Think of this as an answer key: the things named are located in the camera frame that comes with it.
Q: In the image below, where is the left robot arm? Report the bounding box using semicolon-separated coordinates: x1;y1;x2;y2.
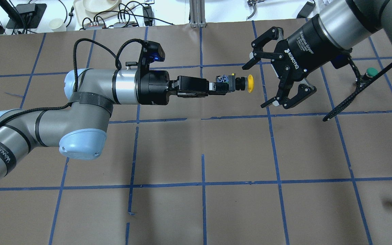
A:
0;69;221;180

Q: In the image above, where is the white paper cup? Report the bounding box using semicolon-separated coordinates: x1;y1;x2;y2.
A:
48;18;67;32

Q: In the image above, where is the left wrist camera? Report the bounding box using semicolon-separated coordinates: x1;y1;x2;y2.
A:
125;40;165;72

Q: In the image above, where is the beige plate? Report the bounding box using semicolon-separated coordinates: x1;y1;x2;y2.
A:
81;0;121;14

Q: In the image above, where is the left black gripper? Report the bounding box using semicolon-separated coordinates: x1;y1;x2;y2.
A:
135;70;216;105

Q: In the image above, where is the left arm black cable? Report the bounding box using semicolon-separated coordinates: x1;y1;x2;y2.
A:
72;37;145;102

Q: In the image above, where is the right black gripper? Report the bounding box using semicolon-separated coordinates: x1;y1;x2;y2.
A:
242;14;353;110

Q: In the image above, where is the beige tray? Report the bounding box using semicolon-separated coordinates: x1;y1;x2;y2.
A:
73;0;135;25

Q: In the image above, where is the aluminium frame post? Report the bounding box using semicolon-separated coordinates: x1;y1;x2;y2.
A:
189;0;207;28

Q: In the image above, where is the black camera stand base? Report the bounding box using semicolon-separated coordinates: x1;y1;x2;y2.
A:
0;2;48;29

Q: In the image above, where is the yellow push button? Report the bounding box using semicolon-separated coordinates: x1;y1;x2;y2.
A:
215;74;255;94

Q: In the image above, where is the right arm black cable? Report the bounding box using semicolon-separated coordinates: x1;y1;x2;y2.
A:
323;56;392;122

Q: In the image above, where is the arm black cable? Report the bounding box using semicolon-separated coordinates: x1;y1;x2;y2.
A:
72;37;145;102
323;56;392;122

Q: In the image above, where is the green push button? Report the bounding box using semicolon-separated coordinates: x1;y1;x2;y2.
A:
355;67;378;87

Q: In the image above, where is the black power adapter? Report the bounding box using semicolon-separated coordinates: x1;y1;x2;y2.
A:
143;5;154;26

